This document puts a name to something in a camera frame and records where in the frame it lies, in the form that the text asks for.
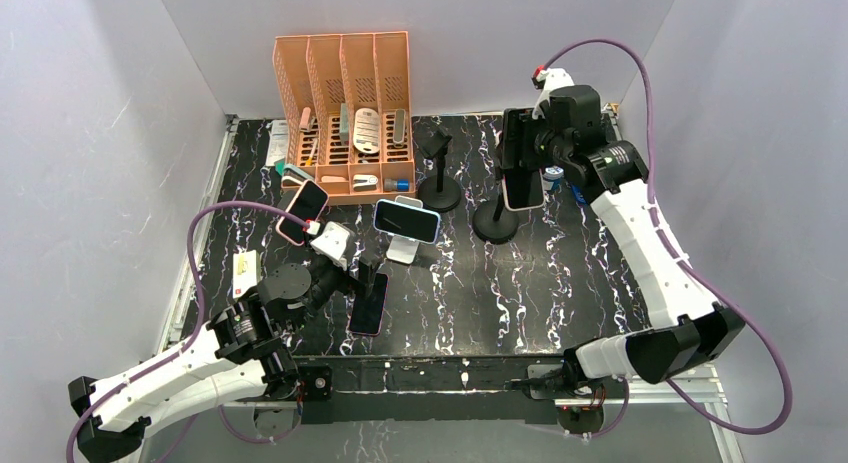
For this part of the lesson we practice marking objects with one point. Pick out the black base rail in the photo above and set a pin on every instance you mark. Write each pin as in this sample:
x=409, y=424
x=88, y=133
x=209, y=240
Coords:
x=536, y=389

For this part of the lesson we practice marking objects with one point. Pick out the green white small box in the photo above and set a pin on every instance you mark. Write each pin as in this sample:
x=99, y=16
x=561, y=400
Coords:
x=344, y=124

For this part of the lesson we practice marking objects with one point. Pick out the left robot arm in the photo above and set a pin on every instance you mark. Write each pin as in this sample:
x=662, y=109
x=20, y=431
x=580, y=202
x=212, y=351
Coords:
x=240, y=353

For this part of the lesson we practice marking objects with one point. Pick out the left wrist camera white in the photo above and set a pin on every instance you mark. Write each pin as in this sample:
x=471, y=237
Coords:
x=333, y=241

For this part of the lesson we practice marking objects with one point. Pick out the teal small box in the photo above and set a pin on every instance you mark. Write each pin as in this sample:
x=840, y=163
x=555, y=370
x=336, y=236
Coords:
x=291, y=174

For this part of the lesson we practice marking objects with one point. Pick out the black tall phone stand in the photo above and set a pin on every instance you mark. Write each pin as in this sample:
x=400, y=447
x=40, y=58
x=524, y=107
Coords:
x=493, y=220

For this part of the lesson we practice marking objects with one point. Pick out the blue-edged smartphone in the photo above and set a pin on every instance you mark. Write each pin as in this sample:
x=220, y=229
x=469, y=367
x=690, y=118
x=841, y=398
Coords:
x=407, y=221

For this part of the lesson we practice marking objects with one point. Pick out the pink-cased tall smartphone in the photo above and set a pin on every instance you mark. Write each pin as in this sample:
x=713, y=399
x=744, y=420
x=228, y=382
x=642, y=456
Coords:
x=522, y=189

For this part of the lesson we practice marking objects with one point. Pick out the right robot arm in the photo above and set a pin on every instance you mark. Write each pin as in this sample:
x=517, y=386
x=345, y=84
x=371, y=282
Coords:
x=688, y=326

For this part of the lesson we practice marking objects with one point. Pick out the white paper packet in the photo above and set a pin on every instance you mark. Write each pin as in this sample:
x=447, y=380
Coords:
x=278, y=145

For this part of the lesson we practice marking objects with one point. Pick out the white folding phone stand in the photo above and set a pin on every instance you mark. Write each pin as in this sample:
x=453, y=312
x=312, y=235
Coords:
x=401, y=249

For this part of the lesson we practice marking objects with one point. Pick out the small yellow white box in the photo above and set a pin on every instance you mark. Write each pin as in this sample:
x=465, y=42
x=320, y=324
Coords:
x=246, y=272

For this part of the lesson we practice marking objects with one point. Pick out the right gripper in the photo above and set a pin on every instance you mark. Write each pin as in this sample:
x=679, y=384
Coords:
x=519, y=124

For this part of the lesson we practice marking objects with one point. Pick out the white stapler in organizer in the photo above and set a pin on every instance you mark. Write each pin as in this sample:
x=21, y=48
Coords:
x=364, y=182

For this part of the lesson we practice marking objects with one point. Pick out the small white blue bottle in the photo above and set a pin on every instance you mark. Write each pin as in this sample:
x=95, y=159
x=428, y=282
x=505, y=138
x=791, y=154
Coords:
x=552, y=178

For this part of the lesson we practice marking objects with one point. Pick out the orange plastic file organizer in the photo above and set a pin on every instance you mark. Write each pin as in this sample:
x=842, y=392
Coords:
x=347, y=102

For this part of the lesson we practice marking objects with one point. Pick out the blue stapler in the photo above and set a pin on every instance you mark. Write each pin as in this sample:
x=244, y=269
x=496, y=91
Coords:
x=577, y=195

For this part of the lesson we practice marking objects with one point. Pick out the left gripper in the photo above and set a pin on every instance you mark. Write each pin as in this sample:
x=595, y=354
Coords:
x=361, y=285

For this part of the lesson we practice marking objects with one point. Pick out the beige long stapler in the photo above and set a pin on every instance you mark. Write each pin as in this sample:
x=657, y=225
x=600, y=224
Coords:
x=399, y=127

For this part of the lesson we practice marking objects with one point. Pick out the black round-base phone stand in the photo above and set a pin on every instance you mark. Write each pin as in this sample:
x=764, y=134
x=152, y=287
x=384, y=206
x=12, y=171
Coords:
x=439, y=193

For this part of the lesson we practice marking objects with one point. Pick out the pink-cased left smartphone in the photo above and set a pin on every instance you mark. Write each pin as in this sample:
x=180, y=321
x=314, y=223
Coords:
x=307, y=204

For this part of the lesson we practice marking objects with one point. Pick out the grey bottle blue cap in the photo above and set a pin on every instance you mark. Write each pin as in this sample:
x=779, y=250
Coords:
x=390, y=185

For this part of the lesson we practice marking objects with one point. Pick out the white oval label tag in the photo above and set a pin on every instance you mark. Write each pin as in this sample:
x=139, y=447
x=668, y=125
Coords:
x=366, y=132

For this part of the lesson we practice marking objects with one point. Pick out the pink eraser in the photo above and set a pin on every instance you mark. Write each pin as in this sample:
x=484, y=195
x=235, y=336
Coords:
x=305, y=120

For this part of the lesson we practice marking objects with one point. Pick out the magenta-edged black smartphone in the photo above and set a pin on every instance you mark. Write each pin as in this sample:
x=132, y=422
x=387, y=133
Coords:
x=367, y=311

